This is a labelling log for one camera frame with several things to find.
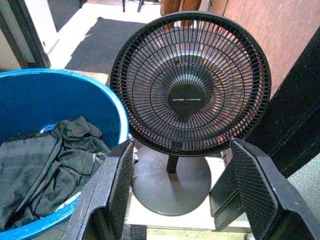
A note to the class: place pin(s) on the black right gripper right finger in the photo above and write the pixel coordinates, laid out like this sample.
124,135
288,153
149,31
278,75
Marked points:
262,200

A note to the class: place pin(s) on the black door post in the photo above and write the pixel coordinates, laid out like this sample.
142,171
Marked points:
27,32

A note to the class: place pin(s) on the dark clothes pile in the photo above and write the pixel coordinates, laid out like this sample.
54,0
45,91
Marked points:
37,162

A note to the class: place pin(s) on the black standing fan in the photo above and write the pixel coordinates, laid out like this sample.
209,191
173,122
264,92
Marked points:
187,100

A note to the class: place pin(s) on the wooden cabinet with black top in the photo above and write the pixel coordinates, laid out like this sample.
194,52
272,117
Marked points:
275,37

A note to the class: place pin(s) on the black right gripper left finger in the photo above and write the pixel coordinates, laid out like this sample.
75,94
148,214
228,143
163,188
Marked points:
100,200

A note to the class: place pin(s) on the blue plastic bucket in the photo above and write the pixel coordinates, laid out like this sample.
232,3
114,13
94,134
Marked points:
50,100

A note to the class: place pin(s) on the dark grey floor mat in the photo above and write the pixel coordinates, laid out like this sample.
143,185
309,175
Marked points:
100,45

